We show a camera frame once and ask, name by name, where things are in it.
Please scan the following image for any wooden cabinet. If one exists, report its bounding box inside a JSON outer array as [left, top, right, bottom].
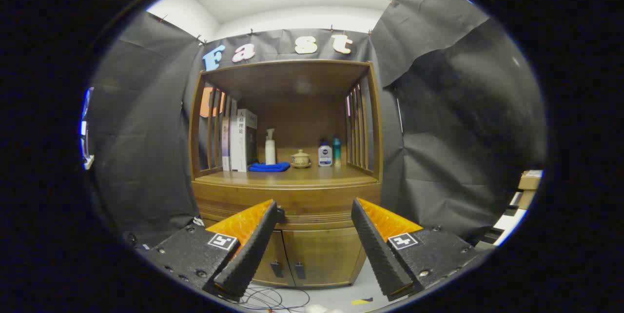
[[188, 59, 383, 288]]

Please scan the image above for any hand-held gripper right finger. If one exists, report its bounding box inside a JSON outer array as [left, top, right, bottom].
[[351, 197, 483, 302]]

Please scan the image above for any white pump bottle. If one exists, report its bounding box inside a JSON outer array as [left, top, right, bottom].
[[265, 128, 276, 165]]

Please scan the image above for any wooden drawer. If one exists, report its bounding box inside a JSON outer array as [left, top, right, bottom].
[[194, 185, 381, 230]]

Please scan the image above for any white lotion bottle blue cap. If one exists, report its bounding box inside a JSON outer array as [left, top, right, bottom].
[[318, 140, 333, 167]]

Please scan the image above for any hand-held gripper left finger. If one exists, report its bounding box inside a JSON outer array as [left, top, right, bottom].
[[139, 199, 286, 302]]

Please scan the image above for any beige lidded tea cup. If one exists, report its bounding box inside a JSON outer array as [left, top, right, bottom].
[[291, 150, 312, 169]]

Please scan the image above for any white book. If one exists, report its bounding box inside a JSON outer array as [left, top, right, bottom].
[[230, 108, 258, 173]]

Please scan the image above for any cardboard box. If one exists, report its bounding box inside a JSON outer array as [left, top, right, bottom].
[[518, 170, 543, 191]]

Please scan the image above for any wooden cabinet door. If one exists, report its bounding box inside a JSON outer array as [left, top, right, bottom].
[[283, 228, 366, 288], [251, 230, 295, 287]]

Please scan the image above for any wooden countertop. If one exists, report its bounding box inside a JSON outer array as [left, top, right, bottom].
[[193, 163, 381, 188]]

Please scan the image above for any purple book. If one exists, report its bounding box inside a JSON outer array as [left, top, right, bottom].
[[222, 117, 232, 171]]

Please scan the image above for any blue cloth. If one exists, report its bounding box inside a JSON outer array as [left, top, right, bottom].
[[249, 161, 291, 173]]

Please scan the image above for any white desk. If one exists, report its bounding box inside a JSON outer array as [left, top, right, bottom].
[[492, 206, 528, 245]]

